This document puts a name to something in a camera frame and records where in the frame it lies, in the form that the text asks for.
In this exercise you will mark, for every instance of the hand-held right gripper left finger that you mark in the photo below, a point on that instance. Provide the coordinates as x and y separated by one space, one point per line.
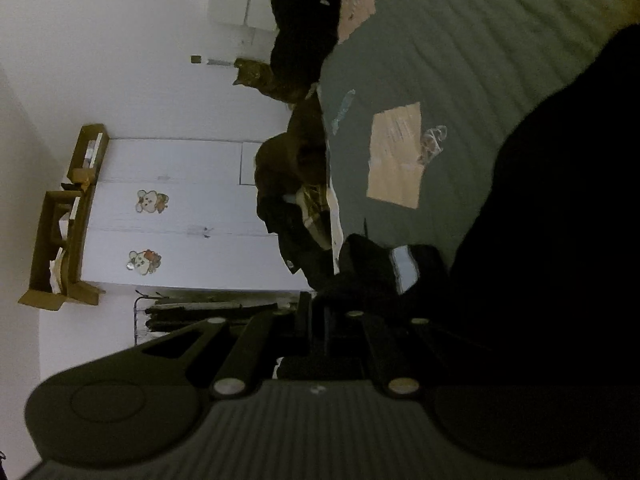
304 322

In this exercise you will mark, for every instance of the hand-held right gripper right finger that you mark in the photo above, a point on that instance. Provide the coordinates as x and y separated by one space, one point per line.
329 330

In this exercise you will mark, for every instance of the black garment with pale label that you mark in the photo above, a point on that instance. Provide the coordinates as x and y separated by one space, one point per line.
430 265

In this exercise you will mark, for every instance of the black metal clothes rack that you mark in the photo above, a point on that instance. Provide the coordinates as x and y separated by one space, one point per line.
137 310

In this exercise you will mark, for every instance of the white printed bedsheet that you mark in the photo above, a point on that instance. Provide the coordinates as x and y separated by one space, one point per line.
334 220

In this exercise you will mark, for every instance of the olive plaid cloth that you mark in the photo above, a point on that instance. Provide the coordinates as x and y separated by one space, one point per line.
315 210

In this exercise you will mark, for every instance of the dark brown fleece garment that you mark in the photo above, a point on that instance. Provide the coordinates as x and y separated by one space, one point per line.
285 160

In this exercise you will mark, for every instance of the cartoon animal sticker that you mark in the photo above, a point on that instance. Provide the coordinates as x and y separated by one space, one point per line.
151 201
145 262

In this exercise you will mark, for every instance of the white wardrobe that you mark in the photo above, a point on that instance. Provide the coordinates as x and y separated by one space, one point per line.
200 170

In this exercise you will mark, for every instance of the tabby cat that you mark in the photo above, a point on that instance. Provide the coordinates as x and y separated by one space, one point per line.
270 82

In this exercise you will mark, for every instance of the grey patchwork quilt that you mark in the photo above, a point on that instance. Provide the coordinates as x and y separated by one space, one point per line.
450 60

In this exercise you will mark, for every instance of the black fluffy garment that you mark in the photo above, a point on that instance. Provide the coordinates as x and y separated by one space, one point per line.
300 10

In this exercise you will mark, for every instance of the small wall hanging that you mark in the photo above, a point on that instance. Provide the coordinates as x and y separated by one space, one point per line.
220 62

